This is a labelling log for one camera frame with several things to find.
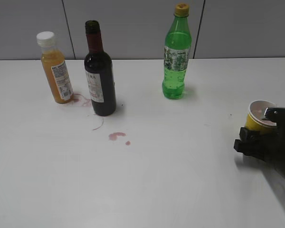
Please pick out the yellow paper cup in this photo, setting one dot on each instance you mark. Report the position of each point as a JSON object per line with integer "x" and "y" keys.
{"x": 254, "y": 120}

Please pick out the dark red wine bottle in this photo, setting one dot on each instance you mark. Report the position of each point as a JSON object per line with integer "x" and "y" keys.
{"x": 99, "y": 72}

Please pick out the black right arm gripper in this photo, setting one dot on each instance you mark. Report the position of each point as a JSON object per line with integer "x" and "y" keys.
{"x": 270, "y": 147}

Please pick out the green soda bottle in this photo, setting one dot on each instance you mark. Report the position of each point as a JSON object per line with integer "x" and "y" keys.
{"x": 176, "y": 53}

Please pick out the orange juice bottle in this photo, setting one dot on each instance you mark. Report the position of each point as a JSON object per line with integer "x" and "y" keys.
{"x": 54, "y": 65}

